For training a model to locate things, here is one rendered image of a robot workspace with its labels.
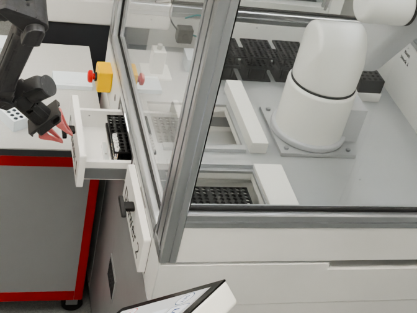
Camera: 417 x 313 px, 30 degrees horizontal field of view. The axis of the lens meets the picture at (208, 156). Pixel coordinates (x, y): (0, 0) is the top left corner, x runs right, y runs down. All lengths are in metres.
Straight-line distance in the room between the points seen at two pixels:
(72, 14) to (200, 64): 1.47
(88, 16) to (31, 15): 1.27
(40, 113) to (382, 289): 0.98
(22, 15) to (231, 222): 0.62
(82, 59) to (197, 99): 1.33
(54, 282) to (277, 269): 1.08
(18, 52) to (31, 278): 1.11
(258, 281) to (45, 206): 0.87
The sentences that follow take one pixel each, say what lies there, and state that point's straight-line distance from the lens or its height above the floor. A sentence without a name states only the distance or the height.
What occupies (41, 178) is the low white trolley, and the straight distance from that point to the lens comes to 2.40.
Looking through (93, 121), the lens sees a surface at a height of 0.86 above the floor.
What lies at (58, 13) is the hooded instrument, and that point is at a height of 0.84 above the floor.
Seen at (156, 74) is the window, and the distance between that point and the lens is 1.90.
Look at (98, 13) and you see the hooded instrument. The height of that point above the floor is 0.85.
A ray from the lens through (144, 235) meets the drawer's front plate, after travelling 1.83.
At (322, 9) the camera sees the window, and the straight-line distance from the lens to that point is 1.46.
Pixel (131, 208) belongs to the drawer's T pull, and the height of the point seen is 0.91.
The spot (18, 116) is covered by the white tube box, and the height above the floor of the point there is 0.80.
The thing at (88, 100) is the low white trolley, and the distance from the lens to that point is 2.55.
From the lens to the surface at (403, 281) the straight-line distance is 2.04.
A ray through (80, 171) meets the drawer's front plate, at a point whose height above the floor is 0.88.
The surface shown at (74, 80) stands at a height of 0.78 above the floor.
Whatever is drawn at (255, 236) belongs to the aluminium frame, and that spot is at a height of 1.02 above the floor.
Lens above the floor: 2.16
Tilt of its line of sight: 36 degrees down
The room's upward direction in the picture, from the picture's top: 14 degrees clockwise
